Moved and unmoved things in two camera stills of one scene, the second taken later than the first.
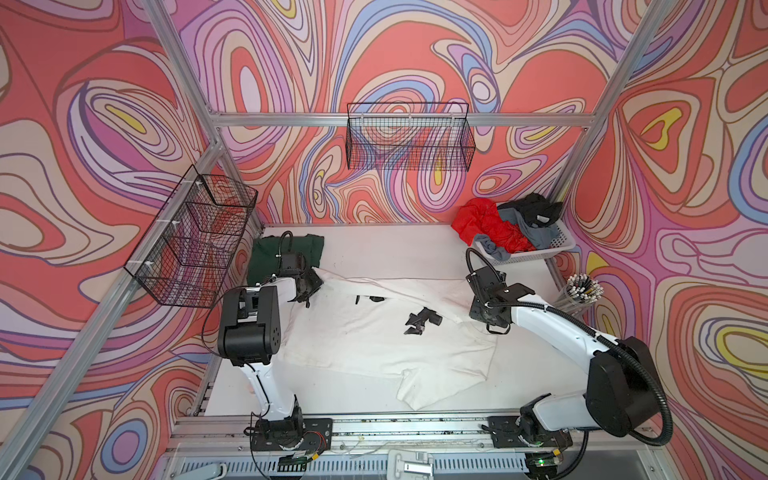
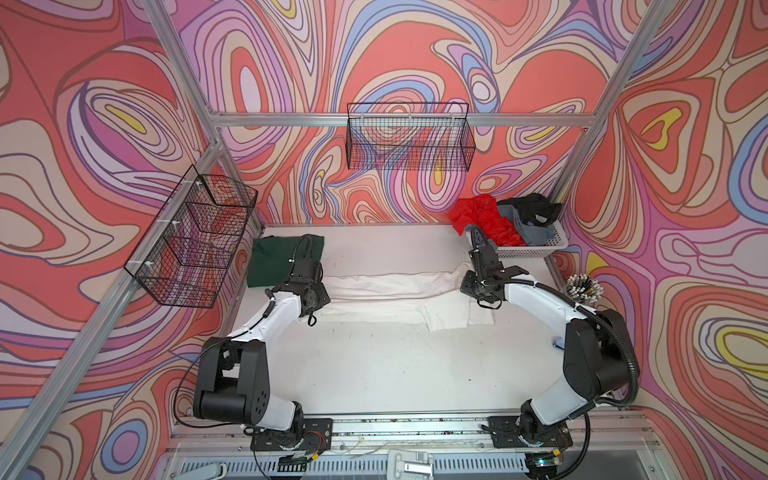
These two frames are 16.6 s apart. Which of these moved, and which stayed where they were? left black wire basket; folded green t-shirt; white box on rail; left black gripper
Moved: left black gripper
Stayed: left black wire basket; white box on rail; folded green t-shirt
